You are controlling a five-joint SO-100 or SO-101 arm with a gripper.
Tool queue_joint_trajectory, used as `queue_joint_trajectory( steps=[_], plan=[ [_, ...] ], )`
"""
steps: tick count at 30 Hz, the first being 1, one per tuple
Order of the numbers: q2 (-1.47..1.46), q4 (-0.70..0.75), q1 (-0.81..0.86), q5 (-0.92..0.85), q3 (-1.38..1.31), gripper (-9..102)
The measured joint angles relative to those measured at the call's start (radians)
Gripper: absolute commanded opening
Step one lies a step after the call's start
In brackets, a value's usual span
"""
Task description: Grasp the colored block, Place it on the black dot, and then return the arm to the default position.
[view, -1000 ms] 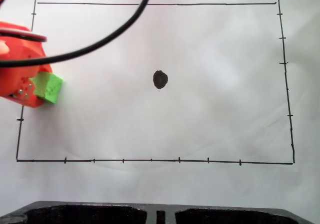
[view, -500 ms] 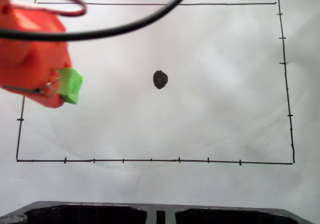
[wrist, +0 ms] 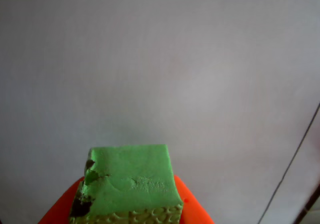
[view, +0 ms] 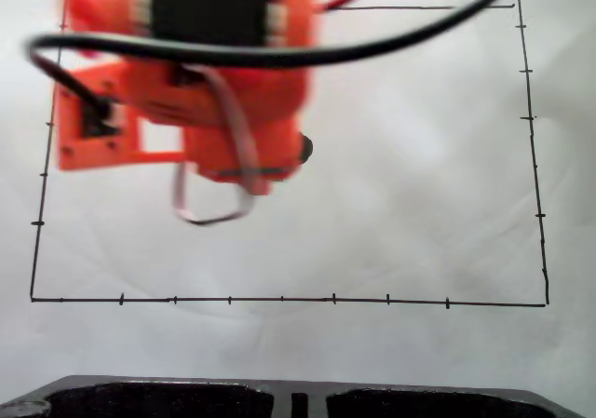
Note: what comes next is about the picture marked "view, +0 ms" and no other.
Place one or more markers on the black dot mark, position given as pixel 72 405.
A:
pixel 307 150

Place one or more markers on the white paper sheet with lines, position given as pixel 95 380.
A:
pixel 372 227

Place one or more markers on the black foam tray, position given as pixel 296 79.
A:
pixel 153 401

